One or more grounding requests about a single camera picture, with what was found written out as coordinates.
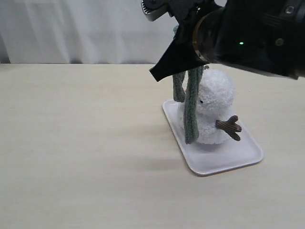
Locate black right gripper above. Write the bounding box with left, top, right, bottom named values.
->
left=149, top=0, right=224, bottom=82

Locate green fleece scarf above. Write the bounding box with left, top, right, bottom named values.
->
left=172, top=23, right=206, bottom=146

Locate white plush snowman toy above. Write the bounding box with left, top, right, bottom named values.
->
left=178, top=68, right=242, bottom=145

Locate white rectangular plastic tray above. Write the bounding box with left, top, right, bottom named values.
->
left=162, top=100, right=264, bottom=177

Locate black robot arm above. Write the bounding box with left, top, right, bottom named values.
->
left=141, top=0, right=305, bottom=81

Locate white backdrop curtain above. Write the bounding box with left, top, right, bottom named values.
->
left=0, top=0, right=176, bottom=64

